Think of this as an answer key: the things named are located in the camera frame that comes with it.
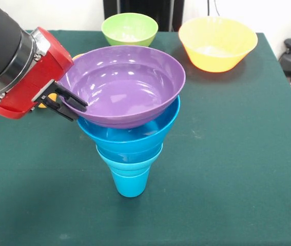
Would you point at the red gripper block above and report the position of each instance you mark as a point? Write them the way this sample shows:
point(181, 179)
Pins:
point(29, 84)

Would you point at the purple bowl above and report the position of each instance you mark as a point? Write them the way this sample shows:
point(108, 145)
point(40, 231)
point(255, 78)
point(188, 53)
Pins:
point(124, 87)

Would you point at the large blue bowl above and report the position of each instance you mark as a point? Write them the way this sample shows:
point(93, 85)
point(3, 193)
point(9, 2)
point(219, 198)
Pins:
point(124, 141)

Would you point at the shallow blue bowl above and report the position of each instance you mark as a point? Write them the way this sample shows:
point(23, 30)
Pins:
point(132, 156)

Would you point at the small ribbed teal bowl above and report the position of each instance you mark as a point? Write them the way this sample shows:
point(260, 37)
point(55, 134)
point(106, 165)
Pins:
point(130, 169)

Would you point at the blue cup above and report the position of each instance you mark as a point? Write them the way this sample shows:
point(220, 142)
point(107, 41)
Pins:
point(131, 185)

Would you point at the yellow cup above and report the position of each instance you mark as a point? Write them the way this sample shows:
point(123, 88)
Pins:
point(49, 97)

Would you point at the orange cup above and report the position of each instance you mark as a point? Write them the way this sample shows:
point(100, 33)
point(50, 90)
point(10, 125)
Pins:
point(77, 56)

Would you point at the green bowl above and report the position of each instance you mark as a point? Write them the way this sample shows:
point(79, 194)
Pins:
point(130, 30)

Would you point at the large yellow bowl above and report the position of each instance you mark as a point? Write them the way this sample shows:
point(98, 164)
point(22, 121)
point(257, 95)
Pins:
point(217, 43)

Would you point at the dark green tablecloth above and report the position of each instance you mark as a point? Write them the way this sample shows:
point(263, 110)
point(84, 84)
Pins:
point(212, 192)

